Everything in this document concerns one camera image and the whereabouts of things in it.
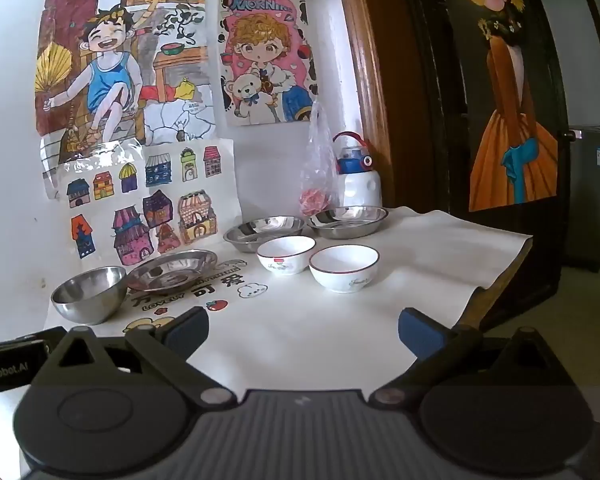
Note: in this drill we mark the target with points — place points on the clear plastic bag with candy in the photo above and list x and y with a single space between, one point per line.
319 173

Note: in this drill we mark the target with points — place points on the shallow steel plate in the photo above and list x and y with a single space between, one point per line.
171 271

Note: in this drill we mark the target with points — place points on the girl with teddy drawing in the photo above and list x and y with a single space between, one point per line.
268 74

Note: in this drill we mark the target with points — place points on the coloured houses drawing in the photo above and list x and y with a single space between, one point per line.
128 203

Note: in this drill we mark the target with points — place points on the boy with fan drawing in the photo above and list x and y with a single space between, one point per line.
111 70

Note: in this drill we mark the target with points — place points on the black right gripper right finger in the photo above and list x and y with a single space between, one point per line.
438 351

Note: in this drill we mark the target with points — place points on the girl in orange dress painting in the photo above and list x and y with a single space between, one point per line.
515 115

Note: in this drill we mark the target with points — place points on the white bowl with strawberry print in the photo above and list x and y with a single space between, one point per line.
287 255

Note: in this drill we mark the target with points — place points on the white bowl with red rim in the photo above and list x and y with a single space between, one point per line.
345 268

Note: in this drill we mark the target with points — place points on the brown wooden door frame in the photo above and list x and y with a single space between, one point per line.
398 96

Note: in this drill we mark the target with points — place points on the grey appliance with label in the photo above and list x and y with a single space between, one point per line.
583 249

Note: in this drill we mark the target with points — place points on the white blue water bottle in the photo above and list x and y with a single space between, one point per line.
359 183

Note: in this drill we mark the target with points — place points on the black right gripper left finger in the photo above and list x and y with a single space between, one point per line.
166 350

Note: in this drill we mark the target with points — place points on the deep steel bowl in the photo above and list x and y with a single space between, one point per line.
91 297

